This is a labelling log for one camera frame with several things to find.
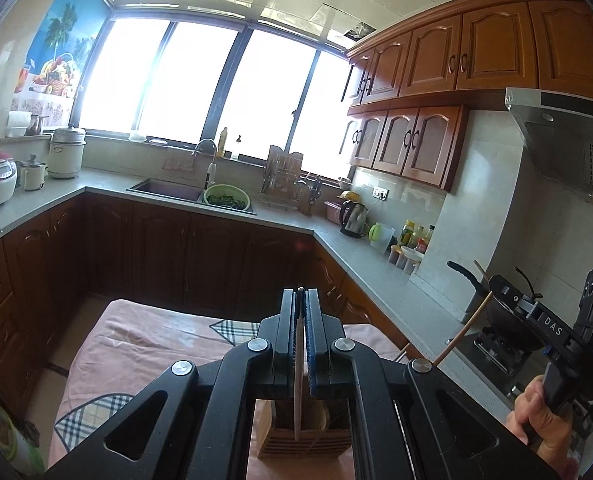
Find pink printed tablecloth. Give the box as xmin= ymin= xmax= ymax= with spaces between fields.
xmin=49 ymin=299 xmax=407 ymax=480

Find gas stove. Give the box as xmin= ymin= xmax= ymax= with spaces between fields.
xmin=459 ymin=327 xmax=552 ymax=411

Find dishcloth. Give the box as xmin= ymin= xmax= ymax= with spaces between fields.
xmin=162 ymin=152 xmax=196 ymax=173

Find tall white cooker pot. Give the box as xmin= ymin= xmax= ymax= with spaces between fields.
xmin=48 ymin=125 xmax=87 ymax=179

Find wooden utensil holder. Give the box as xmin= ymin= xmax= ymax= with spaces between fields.
xmin=256 ymin=399 xmax=353 ymax=461

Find small white cooker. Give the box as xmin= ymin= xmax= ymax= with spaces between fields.
xmin=20 ymin=155 xmax=47 ymax=192

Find range hood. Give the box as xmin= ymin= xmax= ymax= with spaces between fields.
xmin=505 ymin=87 xmax=593 ymax=206

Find metal faucet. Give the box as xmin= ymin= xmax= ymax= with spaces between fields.
xmin=192 ymin=138 xmax=218 ymax=186

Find beach wall poster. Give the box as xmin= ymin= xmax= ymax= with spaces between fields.
xmin=9 ymin=0 xmax=112 ymax=128

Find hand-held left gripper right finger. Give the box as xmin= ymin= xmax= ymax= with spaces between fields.
xmin=303 ymin=287 xmax=562 ymax=480

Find knife block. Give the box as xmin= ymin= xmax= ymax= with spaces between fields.
xmin=294 ymin=175 xmax=324 ymax=217

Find wooden base cabinets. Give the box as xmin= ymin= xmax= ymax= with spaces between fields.
xmin=0 ymin=192 xmax=427 ymax=421

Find green lidded plastic jug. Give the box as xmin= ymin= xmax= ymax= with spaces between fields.
xmin=367 ymin=222 xmax=396 ymax=253

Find dish rack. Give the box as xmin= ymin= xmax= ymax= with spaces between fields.
xmin=261 ymin=144 xmax=304 ymax=211

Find condiment bottles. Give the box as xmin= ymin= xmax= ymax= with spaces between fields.
xmin=399 ymin=220 xmax=436 ymax=255

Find paper towel roll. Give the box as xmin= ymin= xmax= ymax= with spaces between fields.
xmin=6 ymin=111 xmax=31 ymax=138

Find electric kettle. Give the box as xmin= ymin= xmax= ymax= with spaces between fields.
xmin=339 ymin=199 xmax=368 ymax=239

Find person's right hand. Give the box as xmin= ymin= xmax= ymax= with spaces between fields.
xmin=505 ymin=375 xmax=579 ymax=466

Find grey kitchen countertop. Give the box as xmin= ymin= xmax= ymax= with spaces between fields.
xmin=0 ymin=167 xmax=527 ymax=421

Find black wok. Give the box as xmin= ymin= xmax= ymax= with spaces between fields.
xmin=447 ymin=259 xmax=542 ymax=352

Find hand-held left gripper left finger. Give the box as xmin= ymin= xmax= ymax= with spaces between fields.
xmin=41 ymin=287 xmax=303 ymax=480

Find kitchen sink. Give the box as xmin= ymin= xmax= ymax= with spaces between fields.
xmin=126 ymin=177 xmax=257 ymax=216

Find wooden wall cabinets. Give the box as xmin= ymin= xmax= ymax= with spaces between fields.
xmin=341 ymin=0 xmax=593 ymax=195

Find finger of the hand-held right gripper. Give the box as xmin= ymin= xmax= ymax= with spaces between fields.
xmin=490 ymin=276 xmax=532 ymax=317

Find kitchen window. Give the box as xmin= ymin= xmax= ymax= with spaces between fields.
xmin=79 ymin=7 xmax=362 ymax=181

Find green basin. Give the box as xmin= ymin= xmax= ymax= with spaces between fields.
xmin=204 ymin=184 xmax=252 ymax=212

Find clear plastic container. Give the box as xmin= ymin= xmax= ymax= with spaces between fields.
xmin=0 ymin=400 xmax=44 ymax=478

